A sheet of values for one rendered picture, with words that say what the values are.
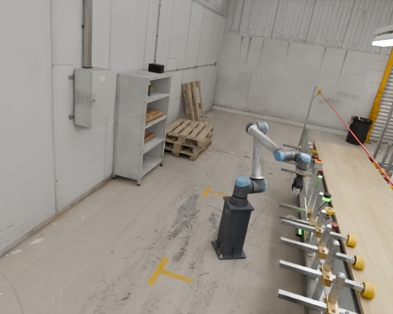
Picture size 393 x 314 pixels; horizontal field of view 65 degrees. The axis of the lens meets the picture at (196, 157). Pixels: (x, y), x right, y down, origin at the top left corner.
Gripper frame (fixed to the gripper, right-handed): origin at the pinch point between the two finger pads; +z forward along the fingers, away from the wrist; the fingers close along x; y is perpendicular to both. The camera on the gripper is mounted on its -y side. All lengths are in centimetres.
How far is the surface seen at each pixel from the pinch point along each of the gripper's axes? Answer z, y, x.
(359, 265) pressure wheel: 3, -74, -38
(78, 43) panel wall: -91, 39, 242
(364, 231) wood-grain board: 8, -19, -55
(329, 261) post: -6, -93, -16
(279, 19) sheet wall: -201, 755, 78
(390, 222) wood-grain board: 8, 10, -82
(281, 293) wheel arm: 2, -122, 9
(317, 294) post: 19, -93, -16
